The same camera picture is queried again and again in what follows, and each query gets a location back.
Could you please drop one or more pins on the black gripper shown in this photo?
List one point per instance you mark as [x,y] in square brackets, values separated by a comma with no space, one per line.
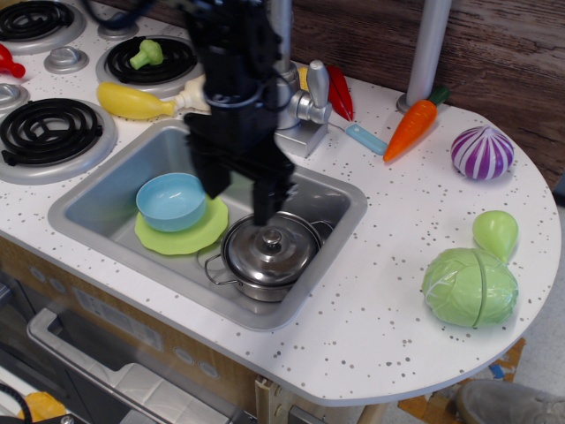
[225,142]

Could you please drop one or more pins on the silver toy faucet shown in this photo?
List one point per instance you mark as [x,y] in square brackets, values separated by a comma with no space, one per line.
[303,118]

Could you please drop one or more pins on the stainless steel pot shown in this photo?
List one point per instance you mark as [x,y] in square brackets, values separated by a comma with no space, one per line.
[265,289]

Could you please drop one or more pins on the green toy cabbage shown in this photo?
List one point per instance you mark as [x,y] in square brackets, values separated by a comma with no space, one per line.
[470,287]

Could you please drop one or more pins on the green plastic plate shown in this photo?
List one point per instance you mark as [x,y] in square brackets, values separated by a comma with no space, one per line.
[189,241]

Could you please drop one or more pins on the red toy bottle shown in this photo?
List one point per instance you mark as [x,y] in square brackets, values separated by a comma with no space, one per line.
[9,65]

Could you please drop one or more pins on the silver stove knob middle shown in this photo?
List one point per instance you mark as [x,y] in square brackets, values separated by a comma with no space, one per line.
[64,60]

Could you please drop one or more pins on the red toy chili pepper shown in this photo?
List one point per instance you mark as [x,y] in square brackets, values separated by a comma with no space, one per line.
[339,93]

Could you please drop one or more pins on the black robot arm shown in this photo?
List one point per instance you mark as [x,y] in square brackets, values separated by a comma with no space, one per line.
[238,49]

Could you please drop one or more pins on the green toy broccoli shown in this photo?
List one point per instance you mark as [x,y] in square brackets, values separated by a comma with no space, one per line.
[150,53]

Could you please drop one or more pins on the black burner back left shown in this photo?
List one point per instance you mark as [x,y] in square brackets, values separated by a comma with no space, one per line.
[34,27]

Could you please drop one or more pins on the yellow toy corn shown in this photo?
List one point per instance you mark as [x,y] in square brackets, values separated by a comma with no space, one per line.
[302,78]

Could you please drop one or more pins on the purple toy onion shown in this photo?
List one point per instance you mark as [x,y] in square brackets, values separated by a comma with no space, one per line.
[482,153]

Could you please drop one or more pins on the cream plastic jug bottle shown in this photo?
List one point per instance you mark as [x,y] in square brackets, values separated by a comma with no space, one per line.
[192,96]

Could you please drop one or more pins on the green toy pear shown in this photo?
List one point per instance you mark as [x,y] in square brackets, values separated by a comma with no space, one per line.
[496,231]

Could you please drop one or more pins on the toy oven door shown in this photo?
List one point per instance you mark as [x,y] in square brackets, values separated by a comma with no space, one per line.
[94,374]

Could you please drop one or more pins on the silver stove knob top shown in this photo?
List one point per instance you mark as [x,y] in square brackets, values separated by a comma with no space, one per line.
[117,28]

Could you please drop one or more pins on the silver stove knob left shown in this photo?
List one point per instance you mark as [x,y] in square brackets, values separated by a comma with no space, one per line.
[12,97]

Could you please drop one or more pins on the black burner front left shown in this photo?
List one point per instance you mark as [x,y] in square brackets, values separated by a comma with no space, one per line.
[50,140]

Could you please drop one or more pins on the silver stove knob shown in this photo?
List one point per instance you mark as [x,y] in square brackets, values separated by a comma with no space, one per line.
[64,60]
[12,97]
[117,28]

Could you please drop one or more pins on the orange toy carrot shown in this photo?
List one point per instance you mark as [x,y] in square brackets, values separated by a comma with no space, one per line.
[416,122]

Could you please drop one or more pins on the grey toy sink basin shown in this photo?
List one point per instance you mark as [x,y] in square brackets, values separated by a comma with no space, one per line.
[100,212]

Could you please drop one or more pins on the yellow cloth object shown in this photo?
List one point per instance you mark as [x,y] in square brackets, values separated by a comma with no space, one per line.
[43,406]

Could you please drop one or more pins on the black burner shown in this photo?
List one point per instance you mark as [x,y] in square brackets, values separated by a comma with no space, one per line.
[34,27]
[50,140]
[180,64]

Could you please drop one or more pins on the light blue plastic bowl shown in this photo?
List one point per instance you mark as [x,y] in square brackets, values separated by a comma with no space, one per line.
[172,202]

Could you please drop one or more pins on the black burner back right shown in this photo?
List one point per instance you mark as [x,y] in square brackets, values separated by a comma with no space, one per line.
[180,64]

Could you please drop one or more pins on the steel pot lid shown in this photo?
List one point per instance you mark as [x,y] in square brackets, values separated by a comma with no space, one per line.
[272,255]

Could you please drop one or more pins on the silver vertical pole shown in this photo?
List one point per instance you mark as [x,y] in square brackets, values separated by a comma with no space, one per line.
[431,34]

